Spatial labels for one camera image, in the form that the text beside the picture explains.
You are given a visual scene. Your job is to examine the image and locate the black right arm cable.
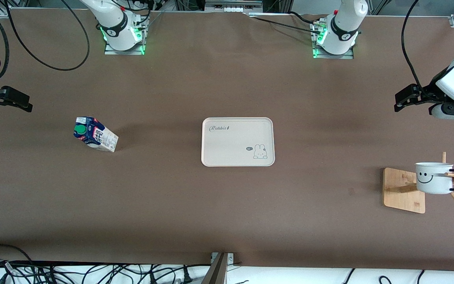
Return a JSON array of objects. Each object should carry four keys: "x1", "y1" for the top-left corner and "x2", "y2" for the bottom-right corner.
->
[{"x1": 0, "y1": 0, "x2": 90, "y2": 82}]

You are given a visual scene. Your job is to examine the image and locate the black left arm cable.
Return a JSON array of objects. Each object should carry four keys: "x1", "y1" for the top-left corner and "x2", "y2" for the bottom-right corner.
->
[{"x1": 402, "y1": 0, "x2": 434, "y2": 95}]

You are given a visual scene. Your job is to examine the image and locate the aluminium camera post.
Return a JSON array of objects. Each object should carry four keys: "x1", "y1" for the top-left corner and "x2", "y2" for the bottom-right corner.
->
[{"x1": 201, "y1": 252, "x2": 229, "y2": 284}]

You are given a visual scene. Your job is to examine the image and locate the metal post bracket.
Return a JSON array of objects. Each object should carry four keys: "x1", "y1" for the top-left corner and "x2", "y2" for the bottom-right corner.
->
[{"x1": 210, "y1": 252, "x2": 234, "y2": 265}]

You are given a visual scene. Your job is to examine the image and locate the blue white milk carton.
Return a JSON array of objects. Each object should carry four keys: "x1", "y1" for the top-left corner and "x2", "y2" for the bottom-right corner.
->
[{"x1": 73, "y1": 116, "x2": 119, "y2": 153}]

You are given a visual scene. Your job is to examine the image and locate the black base cable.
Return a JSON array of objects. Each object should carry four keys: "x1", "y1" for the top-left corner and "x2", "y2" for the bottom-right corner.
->
[{"x1": 247, "y1": 11, "x2": 324, "y2": 34}]

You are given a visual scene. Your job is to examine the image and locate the wooden mug rack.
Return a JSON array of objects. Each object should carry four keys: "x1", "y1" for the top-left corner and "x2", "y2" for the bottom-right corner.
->
[{"x1": 383, "y1": 152, "x2": 454, "y2": 214}]

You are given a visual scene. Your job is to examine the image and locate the white smiley face mug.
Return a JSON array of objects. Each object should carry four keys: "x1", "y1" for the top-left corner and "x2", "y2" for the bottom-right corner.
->
[{"x1": 415, "y1": 162, "x2": 454, "y2": 194}]

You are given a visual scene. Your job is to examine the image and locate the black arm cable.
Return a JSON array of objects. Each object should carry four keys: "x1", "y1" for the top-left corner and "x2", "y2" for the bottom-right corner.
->
[
  {"x1": 0, "y1": 0, "x2": 90, "y2": 82},
  {"x1": 402, "y1": 0, "x2": 434, "y2": 95}
]

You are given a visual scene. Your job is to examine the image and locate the brown table mat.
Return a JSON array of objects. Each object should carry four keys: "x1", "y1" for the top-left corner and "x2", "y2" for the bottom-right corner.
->
[{"x1": 0, "y1": 8, "x2": 454, "y2": 273}]

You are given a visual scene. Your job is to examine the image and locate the grey metal rack unit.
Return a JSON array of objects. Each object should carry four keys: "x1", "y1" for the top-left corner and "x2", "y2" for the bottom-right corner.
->
[{"x1": 205, "y1": 0, "x2": 264, "y2": 13}]

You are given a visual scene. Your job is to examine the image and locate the beige rabbit print tray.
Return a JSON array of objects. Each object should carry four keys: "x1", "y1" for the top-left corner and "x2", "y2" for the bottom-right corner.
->
[{"x1": 201, "y1": 117, "x2": 275, "y2": 167}]

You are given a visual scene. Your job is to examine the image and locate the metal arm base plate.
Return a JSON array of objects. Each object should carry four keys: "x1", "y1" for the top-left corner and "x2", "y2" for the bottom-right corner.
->
[
  {"x1": 104, "y1": 16, "x2": 145, "y2": 56},
  {"x1": 312, "y1": 22, "x2": 355, "y2": 60}
]

